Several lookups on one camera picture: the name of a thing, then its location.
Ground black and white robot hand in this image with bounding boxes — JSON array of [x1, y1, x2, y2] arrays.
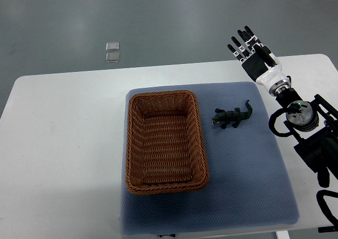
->
[[227, 26, 291, 96]]

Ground dark toy crocodile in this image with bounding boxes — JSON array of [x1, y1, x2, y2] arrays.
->
[[211, 100, 253, 129]]

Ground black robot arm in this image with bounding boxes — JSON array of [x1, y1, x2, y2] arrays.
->
[[268, 86, 337, 188]]

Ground brown wicker basket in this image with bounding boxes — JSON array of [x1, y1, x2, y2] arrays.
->
[[125, 90, 209, 195]]

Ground blue-grey foam mat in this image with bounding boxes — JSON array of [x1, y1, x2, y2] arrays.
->
[[120, 82, 299, 235]]

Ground upper metal floor plate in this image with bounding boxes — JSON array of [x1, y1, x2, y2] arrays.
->
[[106, 42, 119, 51]]

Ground black cable loop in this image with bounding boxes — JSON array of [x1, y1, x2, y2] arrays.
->
[[316, 189, 338, 228]]

